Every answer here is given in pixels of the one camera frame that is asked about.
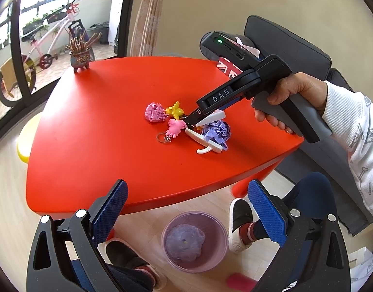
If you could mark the white card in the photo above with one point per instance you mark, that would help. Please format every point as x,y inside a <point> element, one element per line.
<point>201,138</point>

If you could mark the pink and white bicycle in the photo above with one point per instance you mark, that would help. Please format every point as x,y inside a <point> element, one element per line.
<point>57,33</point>

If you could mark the flag-print tissue box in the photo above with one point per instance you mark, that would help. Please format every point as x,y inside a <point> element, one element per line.
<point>230,67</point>

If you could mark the person's left shoe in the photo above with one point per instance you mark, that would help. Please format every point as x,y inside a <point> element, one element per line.
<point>122,252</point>

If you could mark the person's leg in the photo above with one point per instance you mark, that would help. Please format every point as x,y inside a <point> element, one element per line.
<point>128,279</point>
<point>311,191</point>

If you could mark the person's shoe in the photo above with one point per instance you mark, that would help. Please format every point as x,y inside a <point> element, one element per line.
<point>122,252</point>
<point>239,216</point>

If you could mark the person's right forearm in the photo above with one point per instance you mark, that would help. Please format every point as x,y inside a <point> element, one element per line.
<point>362,146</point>

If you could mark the pink paper ball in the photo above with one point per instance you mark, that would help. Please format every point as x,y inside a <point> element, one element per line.
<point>154,112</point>

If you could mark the person's left leg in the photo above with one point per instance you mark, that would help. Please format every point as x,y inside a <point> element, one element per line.
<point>128,279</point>

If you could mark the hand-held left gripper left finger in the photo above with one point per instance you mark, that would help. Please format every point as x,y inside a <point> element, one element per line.
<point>110,206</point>

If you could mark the grey sofa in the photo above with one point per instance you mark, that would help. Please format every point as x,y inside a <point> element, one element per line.
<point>296,48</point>

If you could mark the person's right leg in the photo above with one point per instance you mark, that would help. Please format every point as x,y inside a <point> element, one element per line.
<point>311,191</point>

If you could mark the beige patterned curtain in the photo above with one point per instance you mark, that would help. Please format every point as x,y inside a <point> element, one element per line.
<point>150,15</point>

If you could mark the person's right shoe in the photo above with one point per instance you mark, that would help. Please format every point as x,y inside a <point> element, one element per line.
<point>239,216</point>

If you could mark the red table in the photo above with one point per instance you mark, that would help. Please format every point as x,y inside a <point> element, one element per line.
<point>98,146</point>

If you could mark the cardboard box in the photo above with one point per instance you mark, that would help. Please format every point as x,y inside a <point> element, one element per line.
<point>14,73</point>

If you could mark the purple paper ball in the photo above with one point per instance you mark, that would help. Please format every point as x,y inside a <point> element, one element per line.
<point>218,132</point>

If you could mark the person's right hand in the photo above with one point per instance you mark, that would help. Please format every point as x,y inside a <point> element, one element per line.
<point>305,86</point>

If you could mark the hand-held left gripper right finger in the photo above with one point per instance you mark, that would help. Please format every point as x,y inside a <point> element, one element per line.
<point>265,206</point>

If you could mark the white cabinet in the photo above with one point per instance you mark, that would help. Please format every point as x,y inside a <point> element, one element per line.
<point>115,18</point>

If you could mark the pink trash bin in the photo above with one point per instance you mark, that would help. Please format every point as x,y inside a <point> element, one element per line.
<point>212,258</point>

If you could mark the purple plastic bag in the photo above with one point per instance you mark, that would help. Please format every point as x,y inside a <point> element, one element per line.
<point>183,241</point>

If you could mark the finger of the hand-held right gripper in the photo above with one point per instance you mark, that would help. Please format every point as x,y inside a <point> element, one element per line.
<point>230,104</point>
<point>197,117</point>

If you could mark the black sliding door frame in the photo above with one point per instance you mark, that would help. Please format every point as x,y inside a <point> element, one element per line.
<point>127,15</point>

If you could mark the row of balcony planter boxes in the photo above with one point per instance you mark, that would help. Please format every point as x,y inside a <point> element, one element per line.
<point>37,24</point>

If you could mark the yellow stool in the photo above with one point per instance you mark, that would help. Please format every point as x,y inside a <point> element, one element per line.
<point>25,146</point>

